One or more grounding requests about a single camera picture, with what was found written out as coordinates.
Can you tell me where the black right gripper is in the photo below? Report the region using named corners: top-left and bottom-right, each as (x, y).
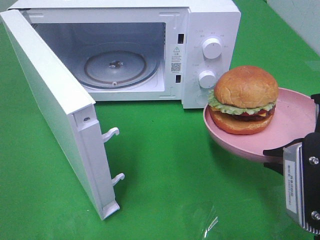
top-left (262, 93), bottom-right (320, 177)

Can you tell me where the pink round plate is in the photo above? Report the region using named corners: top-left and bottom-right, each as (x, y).
top-left (203, 87), bottom-right (317, 163)

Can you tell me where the burger with lettuce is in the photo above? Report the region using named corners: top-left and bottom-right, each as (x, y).
top-left (208, 65), bottom-right (279, 135)

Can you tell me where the white timer knob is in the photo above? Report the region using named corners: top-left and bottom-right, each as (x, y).
top-left (198, 70), bottom-right (217, 89)

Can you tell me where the white microwave door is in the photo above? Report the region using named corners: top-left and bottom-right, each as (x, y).
top-left (0, 10), bottom-right (125, 219)

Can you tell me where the clear plastic film piece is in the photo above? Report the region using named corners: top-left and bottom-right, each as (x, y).
top-left (181, 199), bottom-right (220, 239)

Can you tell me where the upper white power knob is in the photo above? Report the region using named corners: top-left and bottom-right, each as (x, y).
top-left (202, 37), bottom-right (222, 59)

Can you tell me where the glass microwave turntable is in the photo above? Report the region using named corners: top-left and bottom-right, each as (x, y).
top-left (71, 41), bottom-right (161, 90)

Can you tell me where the white microwave oven body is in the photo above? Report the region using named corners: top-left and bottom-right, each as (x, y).
top-left (5, 0), bottom-right (241, 109)

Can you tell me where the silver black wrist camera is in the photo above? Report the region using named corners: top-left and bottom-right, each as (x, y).
top-left (283, 132), bottom-right (320, 235)

